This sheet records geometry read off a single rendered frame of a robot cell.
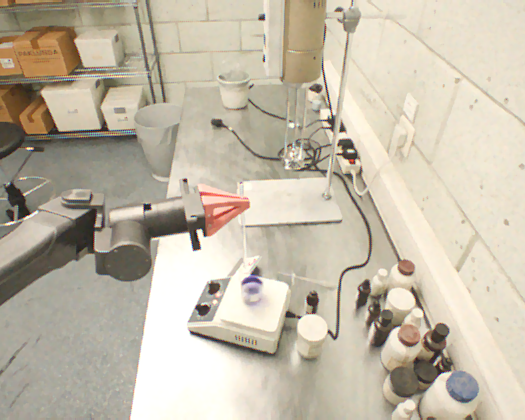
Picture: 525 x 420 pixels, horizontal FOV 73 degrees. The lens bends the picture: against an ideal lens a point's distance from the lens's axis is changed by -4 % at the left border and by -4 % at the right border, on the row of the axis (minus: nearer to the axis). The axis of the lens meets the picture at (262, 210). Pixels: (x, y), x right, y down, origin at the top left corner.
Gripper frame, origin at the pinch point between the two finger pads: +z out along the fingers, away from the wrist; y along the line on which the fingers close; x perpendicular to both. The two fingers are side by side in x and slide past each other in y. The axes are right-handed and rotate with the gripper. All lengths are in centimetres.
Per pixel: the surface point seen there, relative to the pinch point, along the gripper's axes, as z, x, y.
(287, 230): 17.8, 34.8, 25.1
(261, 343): 0.8, 30.9, -7.3
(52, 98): -82, 69, 224
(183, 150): -5, 35, 74
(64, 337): -70, 110, 59
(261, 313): 1.9, 26.3, -3.5
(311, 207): 27, 34, 31
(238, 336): -3.3, 30.5, -4.8
